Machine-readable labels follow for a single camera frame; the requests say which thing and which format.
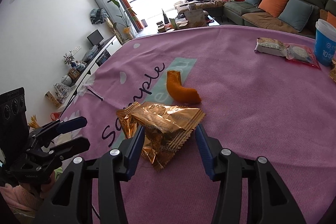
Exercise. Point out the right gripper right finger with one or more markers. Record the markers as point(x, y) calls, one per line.
point(269, 199)

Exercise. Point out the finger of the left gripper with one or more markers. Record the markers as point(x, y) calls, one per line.
point(70, 148)
point(71, 125)

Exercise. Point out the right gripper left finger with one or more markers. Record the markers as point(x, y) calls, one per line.
point(70, 199)

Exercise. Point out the gold foil snack wrapper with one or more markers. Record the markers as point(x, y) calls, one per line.
point(167, 128)

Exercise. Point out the pink sleeved left forearm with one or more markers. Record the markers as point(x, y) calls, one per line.
point(21, 197)

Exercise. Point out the person's left hand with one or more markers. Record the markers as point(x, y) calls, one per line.
point(40, 190)

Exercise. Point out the small black monitor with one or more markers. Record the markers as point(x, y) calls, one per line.
point(95, 38)

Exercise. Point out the white tv cabinet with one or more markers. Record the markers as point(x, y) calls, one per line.
point(109, 47)

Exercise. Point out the pink daisy blanket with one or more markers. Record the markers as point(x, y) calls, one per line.
point(255, 104)

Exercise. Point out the tall green potted plant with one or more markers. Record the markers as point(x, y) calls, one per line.
point(126, 21)

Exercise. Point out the white standing air conditioner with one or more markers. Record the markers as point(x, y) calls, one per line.
point(112, 12)

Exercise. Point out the flat gold wrapper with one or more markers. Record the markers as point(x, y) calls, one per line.
point(332, 73)

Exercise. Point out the red clear cookie packet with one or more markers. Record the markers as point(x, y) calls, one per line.
point(302, 54)

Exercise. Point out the beige packaged snack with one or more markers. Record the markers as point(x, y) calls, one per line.
point(271, 47)

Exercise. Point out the blue white lidded cup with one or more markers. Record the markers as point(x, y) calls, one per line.
point(325, 39)

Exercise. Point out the coffee table with jars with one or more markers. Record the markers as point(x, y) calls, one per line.
point(189, 19)

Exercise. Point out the orange cushion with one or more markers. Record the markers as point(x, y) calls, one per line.
point(273, 7)
point(331, 19)

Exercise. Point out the green sectional sofa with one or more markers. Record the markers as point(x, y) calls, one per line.
point(244, 14)

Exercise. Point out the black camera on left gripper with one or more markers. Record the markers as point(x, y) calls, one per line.
point(11, 118)

